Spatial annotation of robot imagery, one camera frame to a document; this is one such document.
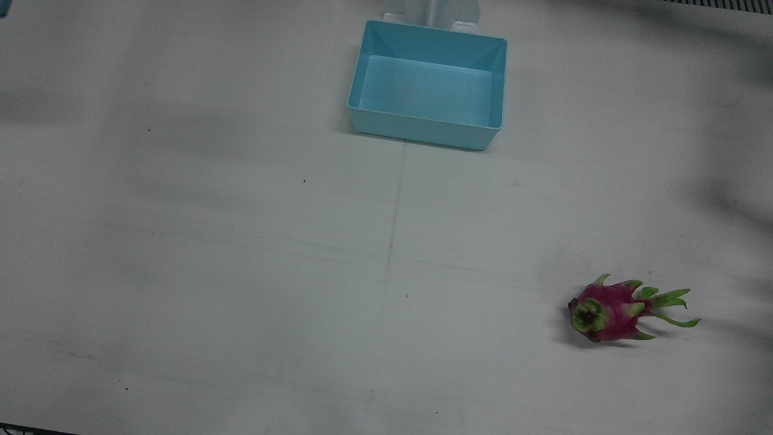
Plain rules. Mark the striped vent grille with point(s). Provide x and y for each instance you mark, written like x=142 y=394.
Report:
x=724 y=3

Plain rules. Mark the pink green dragon fruit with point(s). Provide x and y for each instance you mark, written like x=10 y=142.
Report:
x=613 y=311

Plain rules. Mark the white camera stand base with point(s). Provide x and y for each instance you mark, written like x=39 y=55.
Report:
x=410 y=12

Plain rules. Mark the light blue plastic bin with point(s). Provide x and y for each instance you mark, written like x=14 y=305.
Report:
x=423 y=127

